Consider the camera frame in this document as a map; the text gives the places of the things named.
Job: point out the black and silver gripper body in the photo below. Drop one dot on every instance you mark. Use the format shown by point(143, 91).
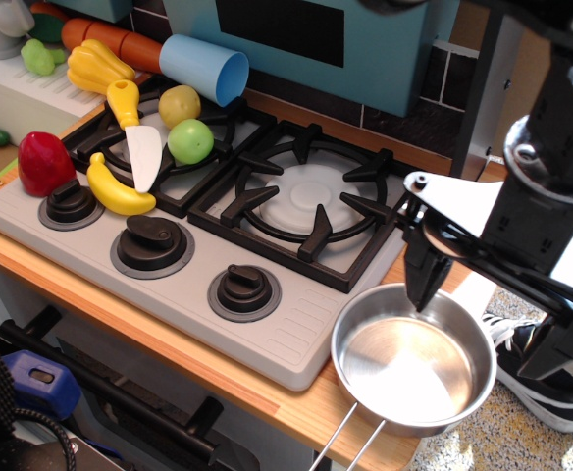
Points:
point(467, 205)

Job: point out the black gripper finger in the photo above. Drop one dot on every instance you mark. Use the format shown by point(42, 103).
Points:
point(425, 269)
point(550, 349)

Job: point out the small stainless steel pot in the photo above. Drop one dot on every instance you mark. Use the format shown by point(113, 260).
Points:
point(412, 372)

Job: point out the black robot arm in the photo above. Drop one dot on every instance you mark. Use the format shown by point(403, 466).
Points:
point(519, 233)

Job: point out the grey toy stove top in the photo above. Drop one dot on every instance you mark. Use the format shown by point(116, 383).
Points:
point(290, 346)

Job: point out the black right stove knob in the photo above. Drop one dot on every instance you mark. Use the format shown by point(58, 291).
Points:
point(244, 293)

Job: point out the black stove knob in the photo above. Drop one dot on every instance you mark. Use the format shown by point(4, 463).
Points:
point(151, 248)
point(70, 207)
point(244, 293)

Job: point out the black middle stove knob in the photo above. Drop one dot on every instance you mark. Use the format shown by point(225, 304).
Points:
point(151, 248)

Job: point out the black left stove knob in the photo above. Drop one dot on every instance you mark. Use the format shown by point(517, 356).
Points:
point(70, 207)

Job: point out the black and white sneaker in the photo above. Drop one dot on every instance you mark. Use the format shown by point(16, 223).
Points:
point(550, 399)

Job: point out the black right burner grate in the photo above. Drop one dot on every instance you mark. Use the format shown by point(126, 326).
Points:
point(318, 206)

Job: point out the black burner grate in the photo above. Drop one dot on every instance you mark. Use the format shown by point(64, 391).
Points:
point(235, 128)
point(318, 206)

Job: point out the teal toy microwave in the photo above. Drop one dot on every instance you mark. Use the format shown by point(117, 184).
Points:
point(339, 47)

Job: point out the black left burner grate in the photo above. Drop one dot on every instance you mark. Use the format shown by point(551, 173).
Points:
point(235, 128)

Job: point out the green toy apple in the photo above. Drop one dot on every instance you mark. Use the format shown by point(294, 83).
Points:
point(190, 141)

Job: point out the light blue plastic cup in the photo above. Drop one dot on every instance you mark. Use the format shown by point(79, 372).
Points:
point(214, 72)

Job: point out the yellow toy potato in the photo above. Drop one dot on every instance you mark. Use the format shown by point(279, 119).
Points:
point(178, 104)

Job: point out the yellow toy banana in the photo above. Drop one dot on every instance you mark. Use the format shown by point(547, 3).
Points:
point(114, 195)

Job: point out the orange toy carrot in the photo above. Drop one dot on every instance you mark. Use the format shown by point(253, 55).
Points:
point(136, 50)

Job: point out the yellow toy bell pepper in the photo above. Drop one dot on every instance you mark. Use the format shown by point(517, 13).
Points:
point(92, 67)

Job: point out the red toy pepper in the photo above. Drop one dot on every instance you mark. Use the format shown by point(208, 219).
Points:
point(44, 163)

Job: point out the blue clamp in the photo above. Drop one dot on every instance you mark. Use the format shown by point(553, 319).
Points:
point(43, 385)

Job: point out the white toy sink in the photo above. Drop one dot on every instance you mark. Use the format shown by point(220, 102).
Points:
point(29, 102)

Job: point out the green toy broccoli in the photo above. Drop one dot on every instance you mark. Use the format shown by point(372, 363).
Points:
point(40, 60)

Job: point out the dark green toy vegetable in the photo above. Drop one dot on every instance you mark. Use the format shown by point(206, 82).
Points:
point(47, 28)

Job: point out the grey toy faucet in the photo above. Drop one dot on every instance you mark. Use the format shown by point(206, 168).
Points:
point(16, 21)

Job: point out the black oven door handle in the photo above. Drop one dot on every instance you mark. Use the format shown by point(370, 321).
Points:
point(138, 409)

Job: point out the toy knife yellow handle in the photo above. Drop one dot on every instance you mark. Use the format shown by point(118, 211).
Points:
point(143, 141)

